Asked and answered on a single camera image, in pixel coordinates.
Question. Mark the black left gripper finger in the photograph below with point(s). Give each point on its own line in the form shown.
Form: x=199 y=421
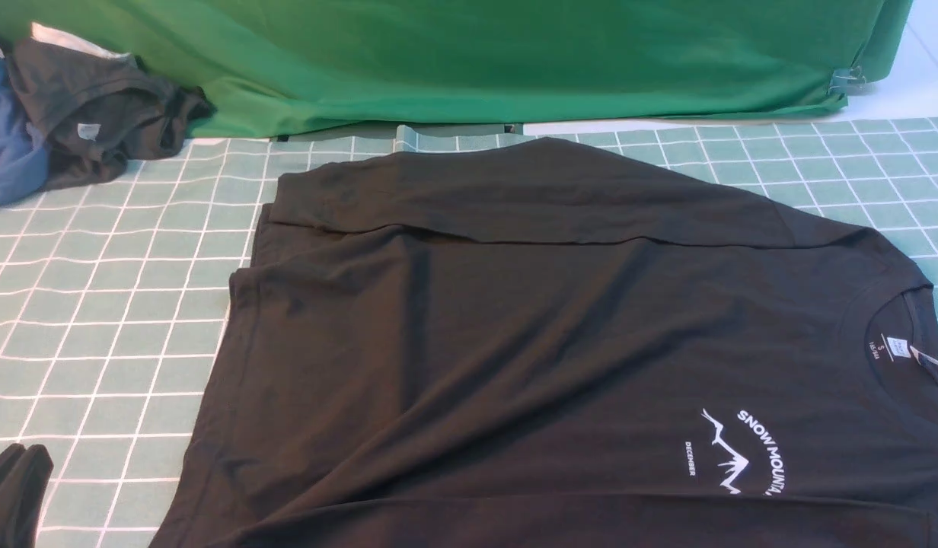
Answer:
x=24 y=476

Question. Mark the dark gray long-sleeve top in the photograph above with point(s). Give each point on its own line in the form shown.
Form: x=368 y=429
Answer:
x=552 y=345

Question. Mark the green backdrop cloth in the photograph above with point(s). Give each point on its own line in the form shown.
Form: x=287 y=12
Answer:
x=290 y=67

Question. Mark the blue garment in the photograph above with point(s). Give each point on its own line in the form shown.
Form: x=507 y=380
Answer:
x=24 y=159

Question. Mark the crumpled dark gray garment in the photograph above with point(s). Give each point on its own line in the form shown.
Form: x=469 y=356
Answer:
x=98 y=115

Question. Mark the silver binder clip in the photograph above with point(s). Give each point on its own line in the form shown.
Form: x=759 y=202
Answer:
x=849 y=81

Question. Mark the green checkered table mat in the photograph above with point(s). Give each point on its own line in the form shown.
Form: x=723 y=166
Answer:
x=113 y=297

